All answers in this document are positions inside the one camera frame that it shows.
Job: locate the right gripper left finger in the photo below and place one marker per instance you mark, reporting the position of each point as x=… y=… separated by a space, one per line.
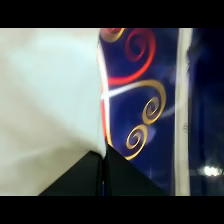
x=78 y=178

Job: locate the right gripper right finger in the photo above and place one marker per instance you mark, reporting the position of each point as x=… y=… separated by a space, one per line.
x=128 y=176

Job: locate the white shirt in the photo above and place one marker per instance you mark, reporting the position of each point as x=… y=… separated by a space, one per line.
x=46 y=106

